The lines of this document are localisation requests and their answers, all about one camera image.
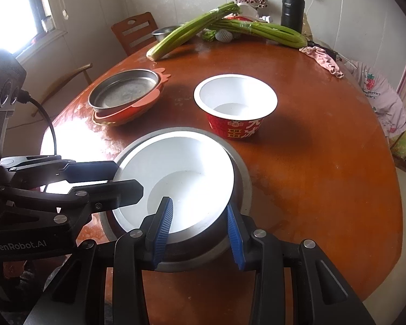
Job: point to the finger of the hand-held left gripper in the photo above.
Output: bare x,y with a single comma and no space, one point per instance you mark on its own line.
88,171
115,193

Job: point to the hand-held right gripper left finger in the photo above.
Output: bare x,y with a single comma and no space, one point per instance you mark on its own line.
162,230

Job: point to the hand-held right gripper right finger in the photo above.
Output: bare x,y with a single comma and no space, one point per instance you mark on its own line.
235,240

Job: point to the red paper bowl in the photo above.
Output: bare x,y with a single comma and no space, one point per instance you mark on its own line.
182,176
236,122

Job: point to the stainless steel plate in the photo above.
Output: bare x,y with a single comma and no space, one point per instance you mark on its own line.
121,91

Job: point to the orange eared plate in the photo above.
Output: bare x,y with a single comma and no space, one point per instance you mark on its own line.
145,103

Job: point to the curved-back chair with dark seat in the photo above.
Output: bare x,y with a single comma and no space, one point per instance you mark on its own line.
71,81

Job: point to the reddish wooden slat chair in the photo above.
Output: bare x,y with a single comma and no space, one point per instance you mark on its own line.
135,32

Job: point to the large stainless steel basin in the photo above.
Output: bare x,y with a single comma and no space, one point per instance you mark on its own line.
162,33

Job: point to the thick celery bunch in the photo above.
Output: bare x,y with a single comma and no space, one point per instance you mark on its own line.
182,34

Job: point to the window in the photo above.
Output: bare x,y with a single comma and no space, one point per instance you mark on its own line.
17,10

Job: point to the small green vegetable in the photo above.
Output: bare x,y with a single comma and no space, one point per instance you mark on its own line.
209,35

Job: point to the fruit in white foam net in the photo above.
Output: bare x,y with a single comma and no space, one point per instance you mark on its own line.
223,36

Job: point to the yellow-green box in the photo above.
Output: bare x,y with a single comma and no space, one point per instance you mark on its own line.
403,144

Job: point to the pink cloth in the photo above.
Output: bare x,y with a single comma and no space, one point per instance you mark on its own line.
324,59

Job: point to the light purple garment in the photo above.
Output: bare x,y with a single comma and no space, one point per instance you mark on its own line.
382,98

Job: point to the thin celery bunch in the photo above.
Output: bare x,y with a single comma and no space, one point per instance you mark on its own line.
267,32

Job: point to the small black object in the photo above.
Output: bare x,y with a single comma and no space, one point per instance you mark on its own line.
321,48

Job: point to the red and white bouquet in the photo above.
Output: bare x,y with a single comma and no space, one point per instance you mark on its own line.
252,0

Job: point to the black thermos bottle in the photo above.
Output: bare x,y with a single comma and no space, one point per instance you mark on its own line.
292,10

